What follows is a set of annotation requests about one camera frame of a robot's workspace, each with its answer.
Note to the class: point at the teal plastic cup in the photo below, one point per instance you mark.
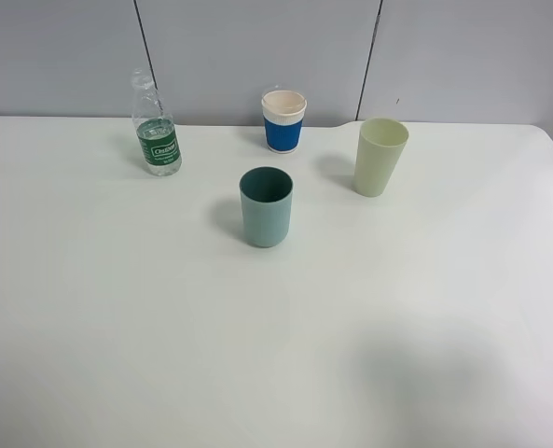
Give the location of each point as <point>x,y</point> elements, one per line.
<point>266,197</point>

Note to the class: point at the white cup with blue sleeve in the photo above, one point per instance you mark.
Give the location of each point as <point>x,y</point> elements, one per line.
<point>283,113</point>

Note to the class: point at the clear green-label water bottle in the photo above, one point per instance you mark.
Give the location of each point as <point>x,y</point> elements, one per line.
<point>154,126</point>

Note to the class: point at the pale green tall cup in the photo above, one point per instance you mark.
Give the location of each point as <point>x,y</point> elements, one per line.
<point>380,145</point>

